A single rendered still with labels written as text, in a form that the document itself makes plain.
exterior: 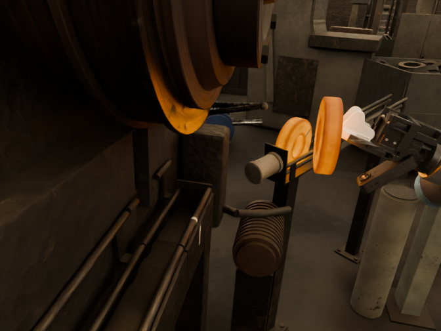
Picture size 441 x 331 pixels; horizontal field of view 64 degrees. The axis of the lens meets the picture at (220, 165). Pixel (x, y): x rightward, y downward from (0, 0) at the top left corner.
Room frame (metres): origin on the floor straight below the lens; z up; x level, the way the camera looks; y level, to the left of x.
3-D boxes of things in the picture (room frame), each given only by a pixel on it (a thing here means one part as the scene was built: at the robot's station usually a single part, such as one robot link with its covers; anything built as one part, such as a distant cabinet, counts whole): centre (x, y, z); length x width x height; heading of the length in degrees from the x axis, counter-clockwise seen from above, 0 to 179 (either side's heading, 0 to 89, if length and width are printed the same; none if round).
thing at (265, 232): (0.82, -0.12, 0.27); 0.22 x 0.13 x 0.53; 170
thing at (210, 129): (0.75, 0.04, 0.68); 0.11 x 0.08 x 0.24; 80
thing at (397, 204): (1.05, -0.61, 0.26); 0.12 x 0.12 x 0.52
